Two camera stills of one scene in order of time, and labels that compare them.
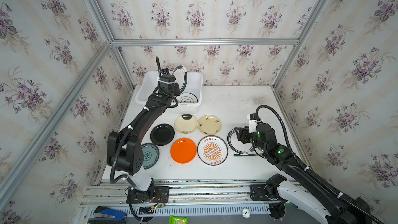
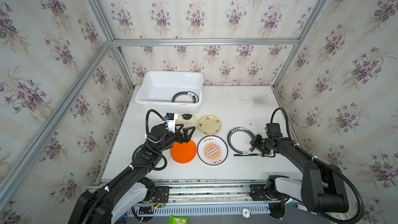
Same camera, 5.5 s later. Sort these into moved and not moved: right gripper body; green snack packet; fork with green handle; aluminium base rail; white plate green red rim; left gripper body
Moved: left gripper body; right gripper body
Not moved: fork with green handle; white plate green red rim; green snack packet; aluminium base rail
